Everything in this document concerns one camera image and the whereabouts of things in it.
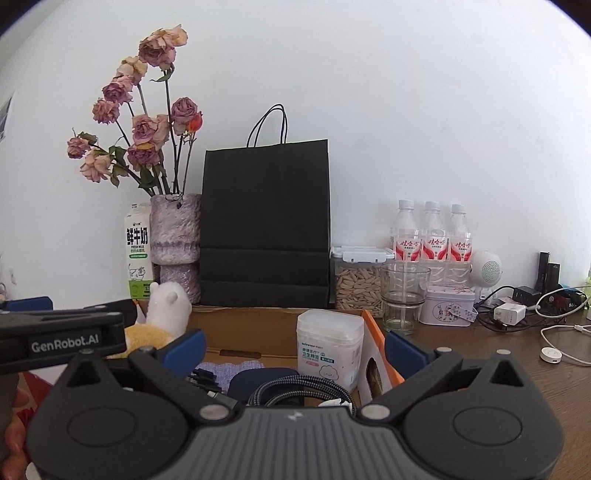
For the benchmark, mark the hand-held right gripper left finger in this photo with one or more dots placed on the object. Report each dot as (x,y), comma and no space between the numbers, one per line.
(187,353)

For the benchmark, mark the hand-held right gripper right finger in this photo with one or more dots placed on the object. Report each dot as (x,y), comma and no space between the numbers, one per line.
(404,353)

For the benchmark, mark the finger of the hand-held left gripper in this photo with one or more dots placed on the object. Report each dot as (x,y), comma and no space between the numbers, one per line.
(111,314)
(30,303)

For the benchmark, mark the white yellow alpaca plush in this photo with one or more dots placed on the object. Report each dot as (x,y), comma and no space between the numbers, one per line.
(166,307)

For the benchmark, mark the purple fabric pouch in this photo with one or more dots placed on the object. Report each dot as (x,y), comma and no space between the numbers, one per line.
(240,369)

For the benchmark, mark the clear cotton swab box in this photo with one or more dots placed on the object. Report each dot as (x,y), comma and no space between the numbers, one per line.
(328,341)

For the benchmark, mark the navy blue case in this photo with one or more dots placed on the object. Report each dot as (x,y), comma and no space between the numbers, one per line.
(258,382)

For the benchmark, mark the red cardboard box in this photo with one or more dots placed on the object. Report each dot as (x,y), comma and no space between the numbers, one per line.
(277,327)

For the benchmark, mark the clear container of seeds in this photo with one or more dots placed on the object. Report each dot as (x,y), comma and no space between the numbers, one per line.
(358,286)

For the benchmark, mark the person's left hand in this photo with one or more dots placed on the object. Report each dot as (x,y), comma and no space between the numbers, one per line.
(14,443)

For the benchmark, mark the clear glass cup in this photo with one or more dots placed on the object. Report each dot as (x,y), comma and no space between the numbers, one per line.
(404,319)

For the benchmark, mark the white tin box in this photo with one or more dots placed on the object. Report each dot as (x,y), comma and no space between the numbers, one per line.
(443,310)

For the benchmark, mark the white green milk carton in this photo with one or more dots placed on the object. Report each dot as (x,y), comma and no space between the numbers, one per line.
(138,249)

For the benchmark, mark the purple textured vase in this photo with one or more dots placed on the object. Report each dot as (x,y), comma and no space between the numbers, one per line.
(175,230)

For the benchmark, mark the white charger adapter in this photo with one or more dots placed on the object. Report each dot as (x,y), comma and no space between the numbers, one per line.
(510,314)

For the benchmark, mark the white round speaker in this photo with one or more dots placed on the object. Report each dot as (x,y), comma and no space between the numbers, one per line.
(487,270)

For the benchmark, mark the black power adapter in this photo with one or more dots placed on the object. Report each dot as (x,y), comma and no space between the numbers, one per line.
(526,295)

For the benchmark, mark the black paper bag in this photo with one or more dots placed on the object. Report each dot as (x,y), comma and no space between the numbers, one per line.
(265,221)

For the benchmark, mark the black upright device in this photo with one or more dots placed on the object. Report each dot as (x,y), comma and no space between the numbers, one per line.
(544,272)

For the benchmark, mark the dried pink rose bouquet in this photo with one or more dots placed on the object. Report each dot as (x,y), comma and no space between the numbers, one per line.
(147,134)

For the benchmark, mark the white wall outlet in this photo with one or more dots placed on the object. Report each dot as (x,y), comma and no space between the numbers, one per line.
(11,274)

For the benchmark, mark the wall poster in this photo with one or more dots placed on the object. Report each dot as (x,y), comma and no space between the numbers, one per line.
(5,117)

